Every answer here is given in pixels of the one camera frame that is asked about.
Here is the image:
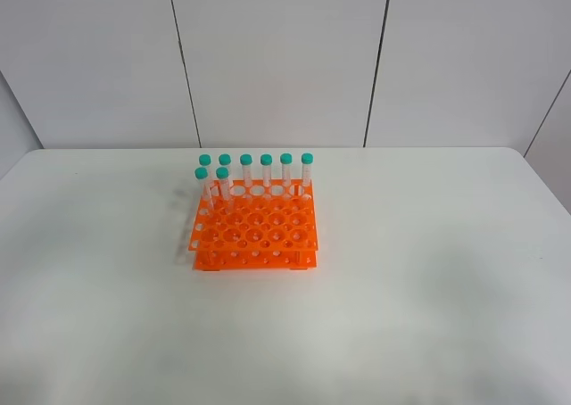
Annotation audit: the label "orange test tube rack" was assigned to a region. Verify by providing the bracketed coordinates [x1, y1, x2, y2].
[188, 178, 319, 271]

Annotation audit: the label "green-capped test tube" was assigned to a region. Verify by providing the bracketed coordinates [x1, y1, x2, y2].
[216, 167, 234, 212]
[194, 167, 214, 216]

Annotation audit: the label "row test tube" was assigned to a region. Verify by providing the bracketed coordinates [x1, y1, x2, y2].
[280, 153, 293, 188]
[198, 153, 214, 189]
[240, 153, 252, 188]
[301, 153, 314, 190]
[261, 153, 273, 187]
[219, 153, 234, 188]

